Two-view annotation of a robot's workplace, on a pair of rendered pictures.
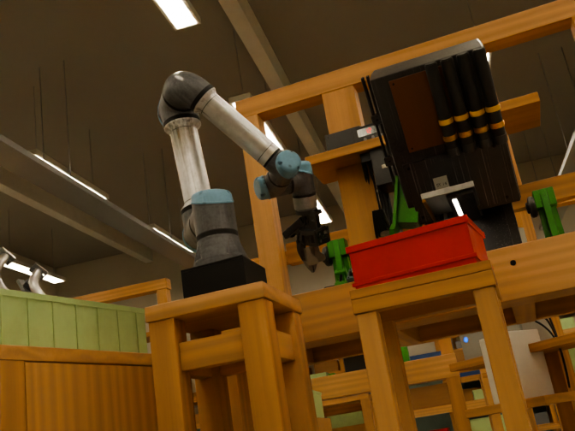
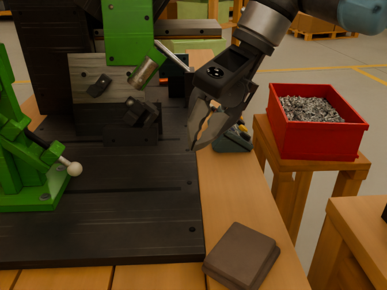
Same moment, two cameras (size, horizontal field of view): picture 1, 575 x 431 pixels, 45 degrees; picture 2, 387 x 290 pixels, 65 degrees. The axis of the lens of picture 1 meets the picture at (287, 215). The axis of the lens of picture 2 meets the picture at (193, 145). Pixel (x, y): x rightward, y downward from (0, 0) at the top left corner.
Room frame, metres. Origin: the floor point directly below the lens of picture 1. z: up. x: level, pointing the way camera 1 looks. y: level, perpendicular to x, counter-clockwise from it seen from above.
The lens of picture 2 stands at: (2.39, 0.38, 1.28)
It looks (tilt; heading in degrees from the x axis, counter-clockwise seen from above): 31 degrees down; 251
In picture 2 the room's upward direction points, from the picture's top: straight up
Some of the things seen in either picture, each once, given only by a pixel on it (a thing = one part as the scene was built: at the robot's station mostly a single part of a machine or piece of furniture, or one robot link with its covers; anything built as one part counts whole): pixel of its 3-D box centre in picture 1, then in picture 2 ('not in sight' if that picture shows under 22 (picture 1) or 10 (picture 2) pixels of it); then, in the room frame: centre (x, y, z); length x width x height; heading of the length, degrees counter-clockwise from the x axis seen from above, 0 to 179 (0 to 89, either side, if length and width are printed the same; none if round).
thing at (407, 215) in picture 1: (407, 207); (129, 16); (2.28, -0.41, 1.17); 0.13 x 0.12 x 0.20; 73
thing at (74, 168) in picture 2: not in sight; (65, 162); (2.46, -0.14, 0.96); 0.06 x 0.03 x 0.06; 163
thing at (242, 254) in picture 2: not in sight; (242, 255); (2.23, 0.12, 0.91); 0.10 x 0.08 x 0.03; 34
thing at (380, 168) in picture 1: (396, 167); not in sight; (2.55, -0.45, 1.42); 0.17 x 0.12 x 0.15; 73
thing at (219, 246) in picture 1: (219, 252); not in sight; (1.84, 0.20, 0.99); 0.15 x 0.15 x 0.10
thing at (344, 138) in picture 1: (345, 141); not in sight; (2.61, -0.28, 1.59); 0.15 x 0.07 x 0.07; 73
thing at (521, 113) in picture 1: (421, 141); not in sight; (2.56, -0.57, 1.52); 0.90 x 0.25 x 0.04; 73
